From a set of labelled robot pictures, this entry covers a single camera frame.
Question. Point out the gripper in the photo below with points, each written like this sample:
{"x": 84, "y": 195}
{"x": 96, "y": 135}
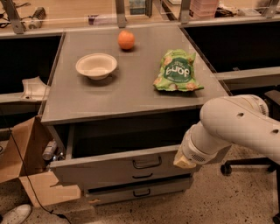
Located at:
{"x": 194, "y": 150}

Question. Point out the grey top drawer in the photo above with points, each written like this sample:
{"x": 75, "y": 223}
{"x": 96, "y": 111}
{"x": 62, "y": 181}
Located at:
{"x": 97, "y": 160}

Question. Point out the grey drawer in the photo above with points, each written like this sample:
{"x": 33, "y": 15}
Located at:
{"x": 138, "y": 190}
{"x": 97, "y": 160}
{"x": 140, "y": 178}

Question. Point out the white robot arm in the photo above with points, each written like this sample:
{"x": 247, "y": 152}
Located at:
{"x": 224, "y": 121}

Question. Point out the grey bottom drawer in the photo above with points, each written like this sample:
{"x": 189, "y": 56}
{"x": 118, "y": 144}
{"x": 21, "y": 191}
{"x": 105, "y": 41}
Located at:
{"x": 138, "y": 190}

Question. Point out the grey drawer cabinet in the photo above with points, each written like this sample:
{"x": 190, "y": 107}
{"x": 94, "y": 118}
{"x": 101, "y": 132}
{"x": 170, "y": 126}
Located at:
{"x": 126, "y": 101}

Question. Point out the grey middle drawer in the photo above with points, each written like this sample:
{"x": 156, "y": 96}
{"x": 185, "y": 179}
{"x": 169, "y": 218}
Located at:
{"x": 140, "y": 178}

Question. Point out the green snack chip bag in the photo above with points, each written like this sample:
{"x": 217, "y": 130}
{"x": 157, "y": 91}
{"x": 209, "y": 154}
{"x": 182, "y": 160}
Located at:
{"x": 176, "y": 72}

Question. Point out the black office chair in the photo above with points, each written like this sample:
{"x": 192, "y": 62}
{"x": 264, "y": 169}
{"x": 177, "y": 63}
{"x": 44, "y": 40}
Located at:
{"x": 273, "y": 98}

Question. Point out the white paper bowl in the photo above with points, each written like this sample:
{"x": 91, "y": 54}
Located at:
{"x": 96, "y": 66}

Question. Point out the silver can in box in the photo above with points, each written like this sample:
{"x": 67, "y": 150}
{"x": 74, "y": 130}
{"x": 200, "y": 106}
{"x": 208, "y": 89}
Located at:
{"x": 49, "y": 150}

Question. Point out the orange fruit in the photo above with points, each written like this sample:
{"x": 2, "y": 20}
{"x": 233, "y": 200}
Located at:
{"x": 126, "y": 40}

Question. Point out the pink plastic container stack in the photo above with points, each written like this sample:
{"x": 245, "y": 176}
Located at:
{"x": 203, "y": 9}

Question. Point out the brown cardboard box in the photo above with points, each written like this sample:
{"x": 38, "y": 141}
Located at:
{"x": 22, "y": 159}

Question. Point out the white sneaker shoe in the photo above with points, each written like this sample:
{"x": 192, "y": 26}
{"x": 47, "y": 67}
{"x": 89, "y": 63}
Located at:
{"x": 17, "y": 215}

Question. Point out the silver black handheld tool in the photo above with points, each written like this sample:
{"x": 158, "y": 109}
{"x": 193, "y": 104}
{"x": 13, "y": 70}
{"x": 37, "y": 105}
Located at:
{"x": 37, "y": 18}

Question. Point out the black top drawer handle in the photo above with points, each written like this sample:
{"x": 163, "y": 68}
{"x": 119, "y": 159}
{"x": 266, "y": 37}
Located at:
{"x": 147, "y": 163}

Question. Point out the white curved bracket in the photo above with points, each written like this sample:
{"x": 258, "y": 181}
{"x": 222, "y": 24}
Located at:
{"x": 35, "y": 90}

